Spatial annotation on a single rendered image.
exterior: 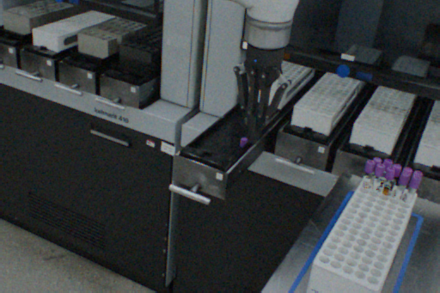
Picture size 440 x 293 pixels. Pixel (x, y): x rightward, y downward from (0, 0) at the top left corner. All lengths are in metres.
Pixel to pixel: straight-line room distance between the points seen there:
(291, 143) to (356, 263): 0.53
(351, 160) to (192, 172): 0.39
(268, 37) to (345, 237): 0.39
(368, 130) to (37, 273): 1.31
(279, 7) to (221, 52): 0.46
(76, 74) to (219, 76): 0.44
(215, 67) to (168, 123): 0.21
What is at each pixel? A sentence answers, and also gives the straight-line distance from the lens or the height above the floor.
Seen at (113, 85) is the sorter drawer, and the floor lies 0.79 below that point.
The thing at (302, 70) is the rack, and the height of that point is 0.86.
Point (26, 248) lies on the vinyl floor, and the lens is 2.18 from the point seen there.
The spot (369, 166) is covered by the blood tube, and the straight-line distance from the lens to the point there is 0.99.
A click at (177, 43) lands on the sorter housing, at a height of 0.93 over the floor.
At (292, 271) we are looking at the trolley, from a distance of 0.89.
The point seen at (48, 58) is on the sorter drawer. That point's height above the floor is 0.81.
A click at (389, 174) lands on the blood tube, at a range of 0.99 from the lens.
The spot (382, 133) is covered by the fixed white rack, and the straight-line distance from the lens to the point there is 1.28.
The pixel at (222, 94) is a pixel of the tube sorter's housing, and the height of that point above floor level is 0.81.
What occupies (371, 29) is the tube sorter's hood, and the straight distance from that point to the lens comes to 1.25.
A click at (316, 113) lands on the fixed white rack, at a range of 1.30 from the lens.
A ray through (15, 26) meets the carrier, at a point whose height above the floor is 0.84.
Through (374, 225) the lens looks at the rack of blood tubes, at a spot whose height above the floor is 0.88.
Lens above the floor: 1.42
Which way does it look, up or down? 28 degrees down
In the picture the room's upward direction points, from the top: 6 degrees clockwise
